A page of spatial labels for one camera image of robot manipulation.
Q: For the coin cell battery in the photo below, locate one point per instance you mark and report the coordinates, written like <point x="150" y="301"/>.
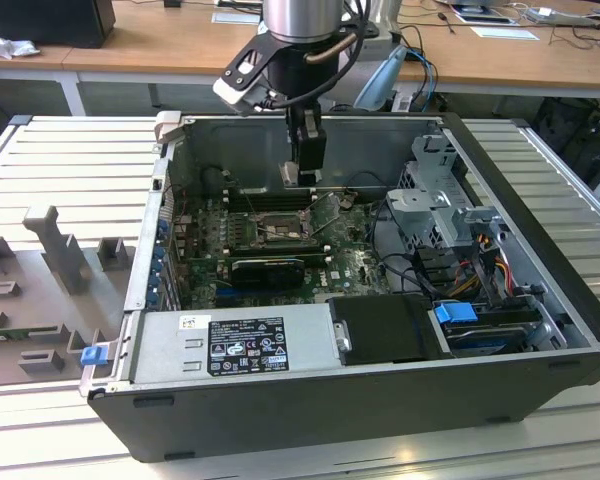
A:
<point x="345" y="203"/>

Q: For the black plastic shroud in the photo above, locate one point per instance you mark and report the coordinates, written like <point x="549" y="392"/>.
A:
<point x="380" y="330"/>

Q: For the green motherboard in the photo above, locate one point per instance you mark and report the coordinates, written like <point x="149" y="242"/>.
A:
<point x="352" y="260"/>

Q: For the grey parts rack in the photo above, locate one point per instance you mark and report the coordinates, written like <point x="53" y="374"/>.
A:
<point x="35" y="280"/>

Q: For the CPU socket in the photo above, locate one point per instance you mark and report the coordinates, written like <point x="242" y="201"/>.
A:
<point x="285" y="227"/>

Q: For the white paper sheet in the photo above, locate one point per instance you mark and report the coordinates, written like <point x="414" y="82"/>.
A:
<point x="505" y="33"/>

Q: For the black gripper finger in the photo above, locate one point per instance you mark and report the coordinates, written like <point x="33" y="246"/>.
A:
<point x="294" y="135"/>
<point x="312" y="155"/>

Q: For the wooden desk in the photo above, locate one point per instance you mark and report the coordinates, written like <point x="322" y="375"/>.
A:
<point x="180" y="45"/>

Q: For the silver metal drive cage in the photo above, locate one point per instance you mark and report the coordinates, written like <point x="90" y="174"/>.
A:
<point x="420" y="200"/>

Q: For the grey plastic case latch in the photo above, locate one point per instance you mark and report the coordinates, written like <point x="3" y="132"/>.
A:
<point x="167" y="125"/>

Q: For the black graphics card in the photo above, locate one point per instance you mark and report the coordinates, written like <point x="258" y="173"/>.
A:
<point x="265" y="272"/>

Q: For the green RAM stick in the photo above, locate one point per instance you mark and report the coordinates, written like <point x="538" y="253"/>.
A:
<point x="5" y="336"/>

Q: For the blue case latch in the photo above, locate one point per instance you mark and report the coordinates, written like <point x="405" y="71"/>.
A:
<point x="92" y="356"/>

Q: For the black PC case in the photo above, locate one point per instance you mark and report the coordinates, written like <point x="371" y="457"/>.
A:
<point x="305" y="425"/>

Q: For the hard disk drive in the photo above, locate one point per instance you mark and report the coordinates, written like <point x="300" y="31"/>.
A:
<point x="480" y="340"/>

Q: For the crumpled white wrapper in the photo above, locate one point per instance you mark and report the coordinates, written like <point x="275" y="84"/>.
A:
<point x="10" y="47"/>

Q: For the black rectangular box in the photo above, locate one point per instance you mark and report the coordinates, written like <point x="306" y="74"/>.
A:
<point x="45" y="22"/>

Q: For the grey flat plate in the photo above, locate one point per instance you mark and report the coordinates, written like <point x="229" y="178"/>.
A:
<point x="235" y="17"/>

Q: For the pale blue teach pendant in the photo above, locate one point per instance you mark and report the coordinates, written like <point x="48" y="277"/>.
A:
<point x="380" y="80"/>

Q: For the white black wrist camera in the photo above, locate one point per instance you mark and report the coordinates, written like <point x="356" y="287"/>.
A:
<point x="237" y="92"/>

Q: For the silver power supply unit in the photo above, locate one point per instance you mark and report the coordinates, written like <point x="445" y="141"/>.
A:
<point x="165" y="345"/>

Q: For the blue disk carrier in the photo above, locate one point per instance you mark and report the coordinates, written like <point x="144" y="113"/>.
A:
<point x="455" y="312"/>

